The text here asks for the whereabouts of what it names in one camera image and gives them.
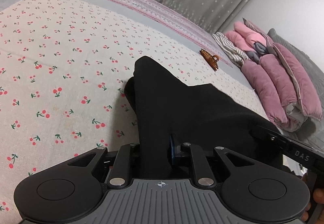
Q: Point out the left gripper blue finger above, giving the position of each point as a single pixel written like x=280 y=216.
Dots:
x=172 y=146

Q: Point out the black pants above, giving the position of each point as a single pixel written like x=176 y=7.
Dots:
x=199 y=114

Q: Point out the purple grey folded comforter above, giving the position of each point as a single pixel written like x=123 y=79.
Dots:
x=284 y=88

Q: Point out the grey white striped garment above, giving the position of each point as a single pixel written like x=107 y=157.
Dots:
x=236 y=55

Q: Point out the brown hair claw clip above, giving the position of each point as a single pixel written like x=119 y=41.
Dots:
x=212 y=60

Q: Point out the pink folded garment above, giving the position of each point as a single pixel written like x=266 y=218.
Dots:
x=248 y=40

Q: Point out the cherry print bed sheet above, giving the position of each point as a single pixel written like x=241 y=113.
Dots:
x=64 y=65

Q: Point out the pink striped blanket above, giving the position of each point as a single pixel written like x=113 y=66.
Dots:
x=176 y=22

